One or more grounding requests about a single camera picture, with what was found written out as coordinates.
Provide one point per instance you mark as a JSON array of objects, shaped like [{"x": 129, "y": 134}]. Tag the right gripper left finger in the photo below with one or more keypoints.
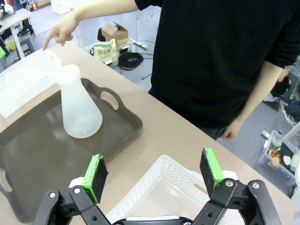
[{"x": 93, "y": 178}]

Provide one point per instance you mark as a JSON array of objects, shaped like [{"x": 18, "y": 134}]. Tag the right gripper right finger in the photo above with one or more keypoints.
[{"x": 211, "y": 173}]

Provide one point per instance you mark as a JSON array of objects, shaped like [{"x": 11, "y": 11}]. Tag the translucent plastic conical flask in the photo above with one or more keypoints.
[{"x": 79, "y": 112}]

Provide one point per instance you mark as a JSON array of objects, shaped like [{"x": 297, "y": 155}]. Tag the person's left forearm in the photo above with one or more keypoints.
[{"x": 260, "y": 93}]

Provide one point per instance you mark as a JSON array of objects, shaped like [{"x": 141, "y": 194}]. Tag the person's right forearm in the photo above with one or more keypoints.
[{"x": 105, "y": 9}]

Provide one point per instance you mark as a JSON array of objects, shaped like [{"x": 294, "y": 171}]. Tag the person's left hand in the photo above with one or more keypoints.
[{"x": 232, "y": 131}]

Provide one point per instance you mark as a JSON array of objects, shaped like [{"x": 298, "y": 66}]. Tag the person's right hand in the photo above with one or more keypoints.
[{"x": 63, "y": 28}]

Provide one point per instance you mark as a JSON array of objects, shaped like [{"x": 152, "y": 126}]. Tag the white perforated plastic basket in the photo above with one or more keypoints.
[
  {"x": 168, "y": 187},
  {"x": 23, "y": 79}
]

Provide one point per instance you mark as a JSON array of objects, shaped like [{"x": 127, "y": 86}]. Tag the dark brown plastic tray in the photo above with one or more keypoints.
[{"x": 47, "y": 152}]

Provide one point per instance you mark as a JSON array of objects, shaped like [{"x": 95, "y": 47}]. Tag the clear plastic storage bin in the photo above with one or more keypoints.
[{"x": 279, "y": 152}]

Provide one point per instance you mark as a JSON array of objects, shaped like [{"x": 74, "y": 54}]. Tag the person's black shirt torso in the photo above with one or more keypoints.
[{"x": 211, "y": 58}]

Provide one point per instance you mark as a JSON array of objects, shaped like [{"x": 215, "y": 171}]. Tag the green and cream bag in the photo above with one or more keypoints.
[{"x": 104, "y": 50}]

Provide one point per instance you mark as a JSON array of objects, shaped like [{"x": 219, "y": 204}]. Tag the white power strip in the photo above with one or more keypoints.
[{"x": 140, "y": 44}]

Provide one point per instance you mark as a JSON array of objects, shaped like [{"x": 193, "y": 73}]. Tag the brown cardboard box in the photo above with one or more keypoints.
[{"x": 117, "y": 35}]

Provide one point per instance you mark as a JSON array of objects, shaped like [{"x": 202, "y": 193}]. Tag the grey-top work table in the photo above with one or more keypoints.
[{"x": 14, "y": 18}]

